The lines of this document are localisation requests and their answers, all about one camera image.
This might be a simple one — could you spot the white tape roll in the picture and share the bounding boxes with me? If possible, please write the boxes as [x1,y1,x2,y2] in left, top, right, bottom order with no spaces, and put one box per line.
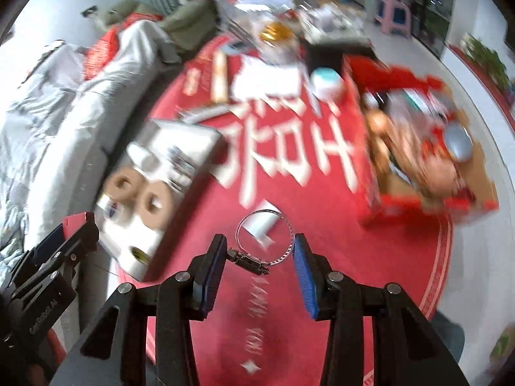
[98,195,133,226]

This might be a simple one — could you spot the green armchair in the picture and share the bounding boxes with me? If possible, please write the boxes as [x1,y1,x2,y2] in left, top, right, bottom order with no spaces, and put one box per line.
[98,0,218,49]

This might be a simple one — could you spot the white jar with teal lid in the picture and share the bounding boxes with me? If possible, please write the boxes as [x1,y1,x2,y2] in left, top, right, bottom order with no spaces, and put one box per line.
[311,68,347,101]

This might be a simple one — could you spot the rimmed brown ring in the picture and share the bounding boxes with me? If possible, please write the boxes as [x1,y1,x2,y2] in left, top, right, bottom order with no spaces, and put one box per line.
[105,167,141,199]

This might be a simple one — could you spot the grey covered sofa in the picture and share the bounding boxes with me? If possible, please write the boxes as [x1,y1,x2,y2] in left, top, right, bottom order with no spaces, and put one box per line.
[0,20,173,258]

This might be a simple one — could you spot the red cardboard box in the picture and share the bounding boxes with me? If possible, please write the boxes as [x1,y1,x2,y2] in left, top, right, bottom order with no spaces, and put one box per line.
[342,54,500,226]

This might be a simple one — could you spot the white bottle with yellow label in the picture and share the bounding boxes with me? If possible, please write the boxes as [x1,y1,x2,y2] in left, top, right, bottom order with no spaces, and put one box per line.
[129,145,162,173]

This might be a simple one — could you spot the small printed tin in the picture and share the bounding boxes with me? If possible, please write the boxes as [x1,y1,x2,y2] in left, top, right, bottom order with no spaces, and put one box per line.
[167,147,198,186]

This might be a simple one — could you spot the blue chair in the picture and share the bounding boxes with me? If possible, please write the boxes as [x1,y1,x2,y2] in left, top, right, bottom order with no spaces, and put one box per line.
[432,311,465,366]

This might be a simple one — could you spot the pink plastic stool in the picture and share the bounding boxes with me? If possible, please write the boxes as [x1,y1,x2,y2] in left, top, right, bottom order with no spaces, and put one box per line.
[374,0,413,39]

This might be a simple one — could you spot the plain white plastic bottle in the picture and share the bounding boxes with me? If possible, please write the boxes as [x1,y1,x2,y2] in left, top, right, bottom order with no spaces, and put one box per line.
[242,200,284,248]

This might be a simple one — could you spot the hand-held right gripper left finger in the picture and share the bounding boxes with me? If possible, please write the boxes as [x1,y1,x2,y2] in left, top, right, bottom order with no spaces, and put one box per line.
[60,233,228,386]

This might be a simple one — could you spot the glass jar with gold lid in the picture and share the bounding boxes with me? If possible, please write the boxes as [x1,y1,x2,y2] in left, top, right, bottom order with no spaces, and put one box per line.
[257,24,300,63]

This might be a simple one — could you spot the red round printed table mat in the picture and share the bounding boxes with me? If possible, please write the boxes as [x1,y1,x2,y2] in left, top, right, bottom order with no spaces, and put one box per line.
[117,34,455,386]

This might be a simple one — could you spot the red patterned cushion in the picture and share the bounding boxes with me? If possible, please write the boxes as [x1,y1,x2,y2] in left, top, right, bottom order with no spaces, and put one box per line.
[121,11,164,25]
[84,26,121,81]

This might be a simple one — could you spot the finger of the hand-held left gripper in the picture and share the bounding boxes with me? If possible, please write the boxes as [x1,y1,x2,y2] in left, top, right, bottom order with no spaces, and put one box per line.
[12,213,99,298]
[6,225,65,286]

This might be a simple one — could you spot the metal tin can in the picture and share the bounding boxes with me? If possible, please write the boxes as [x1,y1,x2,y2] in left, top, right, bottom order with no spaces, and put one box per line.
[445,123,473,161]

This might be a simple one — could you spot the cream tape roll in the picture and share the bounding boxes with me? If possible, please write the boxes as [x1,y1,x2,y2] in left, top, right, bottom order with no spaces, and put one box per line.
[128,245,151,268]

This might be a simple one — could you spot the clear plastic packaging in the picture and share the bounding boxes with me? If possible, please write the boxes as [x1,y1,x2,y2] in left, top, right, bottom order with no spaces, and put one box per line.
[213,0,306,37]

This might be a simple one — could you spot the white paper sheet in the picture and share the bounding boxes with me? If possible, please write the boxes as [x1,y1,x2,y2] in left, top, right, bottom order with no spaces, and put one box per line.
[231,56,310,101]

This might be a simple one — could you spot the beige plastic bags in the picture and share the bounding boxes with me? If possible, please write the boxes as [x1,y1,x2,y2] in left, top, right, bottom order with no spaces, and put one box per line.
[366,108,463,198]

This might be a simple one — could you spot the large metal hose clamp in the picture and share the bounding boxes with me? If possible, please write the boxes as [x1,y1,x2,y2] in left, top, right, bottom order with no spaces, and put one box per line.
[227,209,295,276]

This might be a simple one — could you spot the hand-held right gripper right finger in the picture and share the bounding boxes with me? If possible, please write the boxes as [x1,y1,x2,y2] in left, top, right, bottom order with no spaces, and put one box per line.
[293,233,471,386]

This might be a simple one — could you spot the flat red gift box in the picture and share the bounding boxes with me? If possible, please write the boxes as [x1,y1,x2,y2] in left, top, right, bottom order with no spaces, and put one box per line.
[183,50,230,103]

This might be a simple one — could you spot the grey shallow cardboard box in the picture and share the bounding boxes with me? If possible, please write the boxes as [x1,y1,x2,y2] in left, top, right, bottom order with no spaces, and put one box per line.
[94,118,224,282]

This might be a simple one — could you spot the green potted plants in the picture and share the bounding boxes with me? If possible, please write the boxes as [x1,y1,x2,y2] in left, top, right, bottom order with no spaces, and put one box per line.
[461,34,510,91]

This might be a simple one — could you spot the grey striped blanket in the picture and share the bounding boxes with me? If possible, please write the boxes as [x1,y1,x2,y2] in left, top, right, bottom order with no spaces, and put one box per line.
[0,40,89,218]

